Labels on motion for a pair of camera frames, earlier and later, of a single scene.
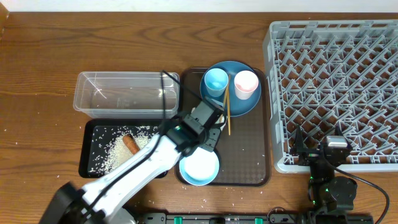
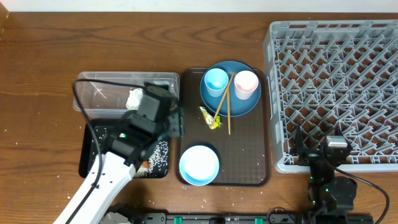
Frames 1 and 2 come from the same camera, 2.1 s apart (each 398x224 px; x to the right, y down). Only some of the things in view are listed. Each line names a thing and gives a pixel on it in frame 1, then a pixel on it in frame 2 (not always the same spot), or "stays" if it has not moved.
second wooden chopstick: (229, 113) stays
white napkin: (221, 121) to (134, 99)
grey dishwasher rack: (321, 74) stays
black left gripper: (212, 149) to (178, 123)
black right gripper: (310, 155) stays
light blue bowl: (200, 168) stays
